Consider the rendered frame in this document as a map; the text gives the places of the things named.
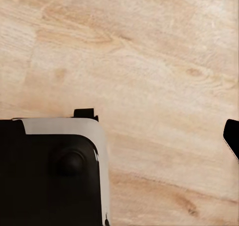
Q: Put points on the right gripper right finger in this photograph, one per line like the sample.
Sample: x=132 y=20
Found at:
x=231 y=135

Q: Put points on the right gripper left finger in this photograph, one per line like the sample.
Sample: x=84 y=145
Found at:
x=12 y=135

